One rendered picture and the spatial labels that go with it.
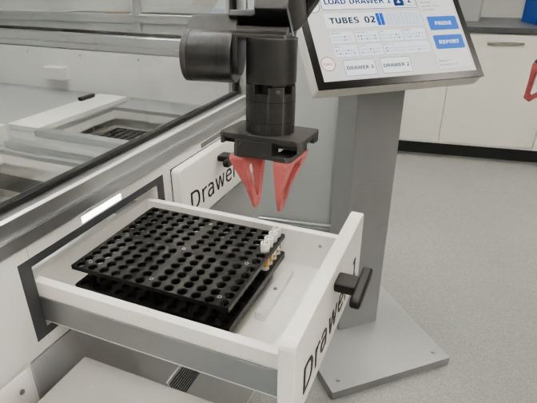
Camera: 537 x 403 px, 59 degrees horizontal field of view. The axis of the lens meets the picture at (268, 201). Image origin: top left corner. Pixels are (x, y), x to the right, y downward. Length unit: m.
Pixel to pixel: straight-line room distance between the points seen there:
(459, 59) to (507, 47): 2.05
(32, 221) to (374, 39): 1.02
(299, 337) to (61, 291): 0.30
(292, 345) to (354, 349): 1.32
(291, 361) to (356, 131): 1.06
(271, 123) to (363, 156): 0.97
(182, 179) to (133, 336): 0.33
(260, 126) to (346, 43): 0.82
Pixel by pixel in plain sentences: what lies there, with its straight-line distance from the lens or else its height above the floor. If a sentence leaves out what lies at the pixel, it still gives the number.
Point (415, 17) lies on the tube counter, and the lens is 1.49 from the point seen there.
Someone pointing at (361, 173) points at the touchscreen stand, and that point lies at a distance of 1.51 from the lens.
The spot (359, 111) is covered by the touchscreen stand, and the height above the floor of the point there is 0.86.
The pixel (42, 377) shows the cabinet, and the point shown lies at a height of 0.76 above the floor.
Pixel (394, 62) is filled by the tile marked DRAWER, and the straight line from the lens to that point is 1.37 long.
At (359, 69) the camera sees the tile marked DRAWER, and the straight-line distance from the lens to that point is 1.30.
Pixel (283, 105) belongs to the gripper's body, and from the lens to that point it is 0.53.
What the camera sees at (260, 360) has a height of 0.88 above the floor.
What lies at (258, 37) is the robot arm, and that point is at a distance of 0.53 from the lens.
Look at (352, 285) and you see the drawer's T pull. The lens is 0.56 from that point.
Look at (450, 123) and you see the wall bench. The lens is 3.60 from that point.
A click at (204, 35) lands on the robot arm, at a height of 1.17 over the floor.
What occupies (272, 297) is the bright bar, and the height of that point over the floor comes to 0.85.
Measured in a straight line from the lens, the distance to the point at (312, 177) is 2.39.
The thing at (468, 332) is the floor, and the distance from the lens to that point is 2.01.
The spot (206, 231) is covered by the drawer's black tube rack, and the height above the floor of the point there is 0.90.
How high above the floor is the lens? 1.24
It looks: 26 degrees down
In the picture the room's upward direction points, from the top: straight up
